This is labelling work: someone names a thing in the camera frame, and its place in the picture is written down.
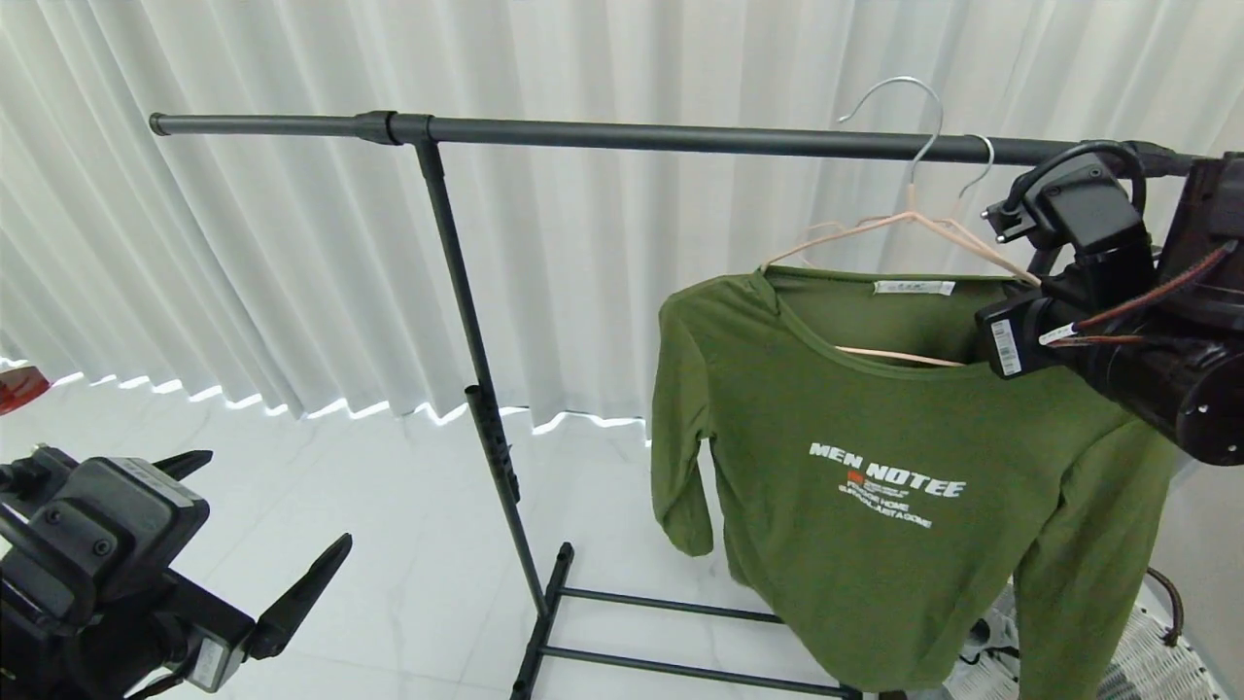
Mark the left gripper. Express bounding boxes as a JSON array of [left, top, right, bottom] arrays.
[[58, 450, 353, 700]]

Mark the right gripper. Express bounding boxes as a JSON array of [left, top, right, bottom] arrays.
[[975, 287, 1194, 440]]

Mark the pink clothes hanger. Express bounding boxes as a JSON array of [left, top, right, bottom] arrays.
[[802, 134, 1012, 268], [761, 76, 1043, 368]]

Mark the green sleeveless shirt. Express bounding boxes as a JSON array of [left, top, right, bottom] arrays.
[[649, 267, 1182, 700]]

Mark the white laundry basket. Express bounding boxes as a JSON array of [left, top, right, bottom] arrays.
[[948, 569, 1227, 700]]

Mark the black clothes rack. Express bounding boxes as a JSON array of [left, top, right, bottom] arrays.
[[149, 110, 1206, 700]]

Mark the red object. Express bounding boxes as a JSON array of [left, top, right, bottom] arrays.
[[0, 367, 51, 415]]

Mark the white curtain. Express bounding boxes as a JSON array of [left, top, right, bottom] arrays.
[[0, 0, 1244, 438]]

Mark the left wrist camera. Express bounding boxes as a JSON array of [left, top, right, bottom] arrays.
[[0, 445, 211, 628]]

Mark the black cable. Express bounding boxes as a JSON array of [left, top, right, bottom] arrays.
[[1001, 141, 1150, 217]]

